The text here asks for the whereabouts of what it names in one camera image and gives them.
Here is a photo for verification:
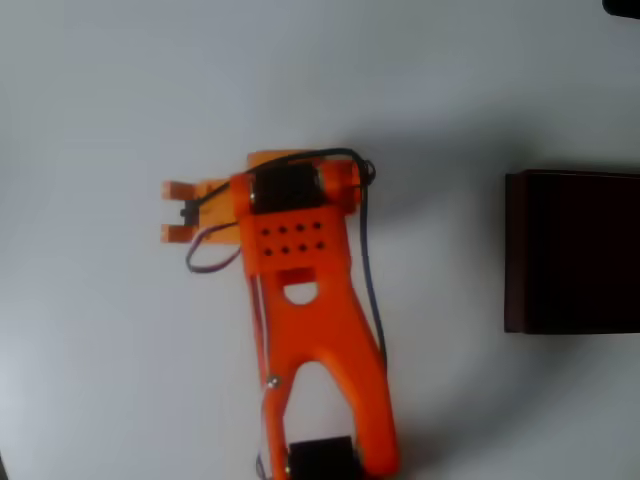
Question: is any dark brown open box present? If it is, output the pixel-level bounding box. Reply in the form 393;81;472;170
503;169;640;336

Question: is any black object at corner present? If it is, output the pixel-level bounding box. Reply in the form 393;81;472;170
601;0;640;21

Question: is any small black camera module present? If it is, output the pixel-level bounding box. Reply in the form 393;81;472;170
178;199;200;227

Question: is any purple looped cable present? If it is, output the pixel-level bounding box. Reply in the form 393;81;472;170
186;222;242;275

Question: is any orange camera mount bracket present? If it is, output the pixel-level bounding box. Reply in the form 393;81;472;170
160;179;201;247

